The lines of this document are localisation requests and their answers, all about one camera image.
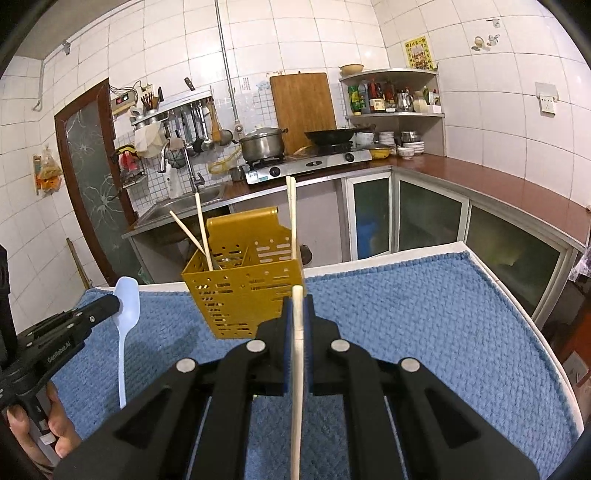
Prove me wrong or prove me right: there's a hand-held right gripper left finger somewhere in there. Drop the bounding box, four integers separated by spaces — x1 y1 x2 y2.
54 298 296 480

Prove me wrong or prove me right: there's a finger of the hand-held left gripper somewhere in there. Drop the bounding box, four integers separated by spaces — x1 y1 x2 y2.
18 294 122 370

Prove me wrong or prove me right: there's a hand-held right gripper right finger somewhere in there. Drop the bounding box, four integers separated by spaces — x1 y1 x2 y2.
304 295 541 480

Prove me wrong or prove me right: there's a wooden chopstick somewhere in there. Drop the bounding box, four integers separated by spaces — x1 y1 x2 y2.
291 177 298 260
195 193 214 272
169 210 209 259
290 285 305 480
285 176 295 260

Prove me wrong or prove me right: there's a white plastic spoon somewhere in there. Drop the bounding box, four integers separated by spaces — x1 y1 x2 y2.
113 276 140 409

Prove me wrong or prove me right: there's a yellow perforated utensil holder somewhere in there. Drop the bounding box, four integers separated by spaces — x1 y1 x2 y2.
181 207 305 340

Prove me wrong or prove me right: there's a row of hanging kitchen utensils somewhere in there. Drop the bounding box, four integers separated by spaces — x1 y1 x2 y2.
166 99 234 153

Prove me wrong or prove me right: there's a person's left hand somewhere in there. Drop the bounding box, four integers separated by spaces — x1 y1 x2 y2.
7 383 84 464

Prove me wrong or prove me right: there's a blue knitted mat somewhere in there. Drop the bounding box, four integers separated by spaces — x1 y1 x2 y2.
51 251 578 480

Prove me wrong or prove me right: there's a brown frosted glass door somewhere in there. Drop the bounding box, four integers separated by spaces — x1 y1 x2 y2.
54 78 141 287

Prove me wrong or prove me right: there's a steel sink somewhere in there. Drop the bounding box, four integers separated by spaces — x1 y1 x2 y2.
122 182 227 238

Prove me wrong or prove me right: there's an orange hanging bag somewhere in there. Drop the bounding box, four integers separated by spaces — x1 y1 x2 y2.
33 145 63 199

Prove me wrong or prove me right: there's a glass cabinet door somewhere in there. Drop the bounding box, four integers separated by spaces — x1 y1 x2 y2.
466 203 575 324
394 175 469 252
344 173 393 261

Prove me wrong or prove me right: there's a red hanging item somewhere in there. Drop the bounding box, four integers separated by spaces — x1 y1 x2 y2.
117 147 141 174

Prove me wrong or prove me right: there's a steel gas stove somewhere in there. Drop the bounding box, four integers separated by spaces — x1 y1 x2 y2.
245 145 374 185

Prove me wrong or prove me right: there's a steel faucet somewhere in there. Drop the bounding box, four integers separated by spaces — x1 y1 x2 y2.
159 141 206 192

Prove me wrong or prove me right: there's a white hanging cloth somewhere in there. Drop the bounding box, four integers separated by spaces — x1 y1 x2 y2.
134 126 169 160

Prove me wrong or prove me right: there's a steel pot with lid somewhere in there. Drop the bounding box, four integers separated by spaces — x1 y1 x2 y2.
233 127 289 162

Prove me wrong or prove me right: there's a black wok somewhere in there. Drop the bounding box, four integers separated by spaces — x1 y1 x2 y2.
304 126 377 146

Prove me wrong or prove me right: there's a white box with red display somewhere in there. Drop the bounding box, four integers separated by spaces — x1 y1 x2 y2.
111 90 141 116

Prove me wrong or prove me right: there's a wooden cutting board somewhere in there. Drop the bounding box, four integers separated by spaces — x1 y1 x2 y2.
270 72 338 155

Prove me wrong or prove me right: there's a white corner shelf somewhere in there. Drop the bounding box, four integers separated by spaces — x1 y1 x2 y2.
339 68 446 158

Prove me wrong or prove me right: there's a row of condiment bottles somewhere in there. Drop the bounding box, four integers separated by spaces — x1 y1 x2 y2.
347 79 441 115

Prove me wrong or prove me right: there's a vertical metal pipe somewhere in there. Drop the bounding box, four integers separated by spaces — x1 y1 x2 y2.
215 0 243 134

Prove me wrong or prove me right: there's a wooden broom handle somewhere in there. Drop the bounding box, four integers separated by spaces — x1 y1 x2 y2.
66 237 93 291

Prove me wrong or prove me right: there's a metal wall rack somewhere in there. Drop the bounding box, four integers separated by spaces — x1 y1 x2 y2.
130 90 214 127

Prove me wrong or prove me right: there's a white wall pipe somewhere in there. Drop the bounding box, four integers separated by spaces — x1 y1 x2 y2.
32 41 72 112

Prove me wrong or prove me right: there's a yellow wall poster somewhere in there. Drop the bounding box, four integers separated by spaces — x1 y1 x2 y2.
404 36 437 71

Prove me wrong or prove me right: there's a white wall socket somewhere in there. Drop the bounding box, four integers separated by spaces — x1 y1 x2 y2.
536 82 559 114

